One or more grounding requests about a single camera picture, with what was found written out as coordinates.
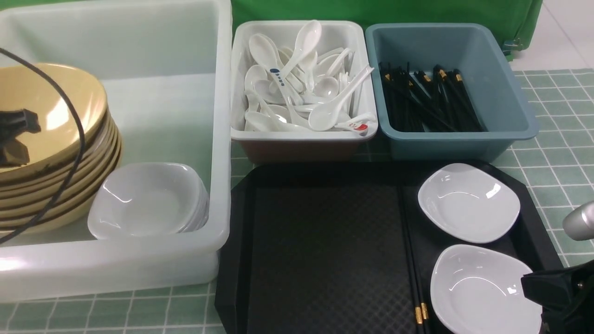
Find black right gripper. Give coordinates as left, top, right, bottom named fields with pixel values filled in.
left=521, top=261, right=594, bottom=334

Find white square dish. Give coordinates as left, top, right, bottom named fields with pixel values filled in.
left=417, top=163, right=521, bottom=244
left=429, top=244, right=542, bottom=334

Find yellow noodle bowl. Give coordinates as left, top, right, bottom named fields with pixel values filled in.
left=0, top=63, right=108, bottom=181

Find green checkered table mat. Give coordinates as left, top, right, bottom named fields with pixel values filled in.
left=1, top=69, right=593, bottom=334

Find black chopstick right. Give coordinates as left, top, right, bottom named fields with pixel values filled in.
left=402, top=187, right=431, bottom=334

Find black chopstick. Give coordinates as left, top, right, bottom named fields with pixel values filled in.
left=402, top=187, right=431, bottom=334
left=398, top=187, right=425, bottom=334

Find black chopstick left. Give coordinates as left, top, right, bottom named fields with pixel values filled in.
left=398, top=187, right=425, bottom=334

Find black chopsticks in bin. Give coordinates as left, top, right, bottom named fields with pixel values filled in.
left=380, top=63, right=487, bottom=133

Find metal binder clip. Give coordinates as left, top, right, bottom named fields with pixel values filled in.
left=501, top=38, right=524, bottom=54

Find black serving tray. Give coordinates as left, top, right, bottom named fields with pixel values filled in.
left=215, top=160, right=564, bottom=334

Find teal plastic bin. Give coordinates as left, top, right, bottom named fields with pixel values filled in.
left=365, top=23, right=539, bottom=161

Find green backdrop cloth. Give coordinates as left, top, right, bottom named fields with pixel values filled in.
left=0, top=0, right=543, bottom=61

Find white spoon bin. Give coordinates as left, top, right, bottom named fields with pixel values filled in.
left=230, top=20, right=378, bottom=165

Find white spoons pile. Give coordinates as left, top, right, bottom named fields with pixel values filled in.
left=235, top=20, right=378, bottom=139

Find stack of white dishes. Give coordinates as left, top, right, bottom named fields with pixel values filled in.
left=87, top=161, right=209, bottom=239

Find large white plastic tub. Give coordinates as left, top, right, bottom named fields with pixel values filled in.
left=1, top=0, right=232, bottom=302

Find stack of yellow bowls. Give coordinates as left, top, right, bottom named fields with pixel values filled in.
left=0, top=107, right=123, bottom=235

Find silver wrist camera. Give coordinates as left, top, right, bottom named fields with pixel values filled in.
left=562, top=201, right=594, bottom=241

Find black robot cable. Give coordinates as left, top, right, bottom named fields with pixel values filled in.
left=0, top=47, right=87, bottom=245

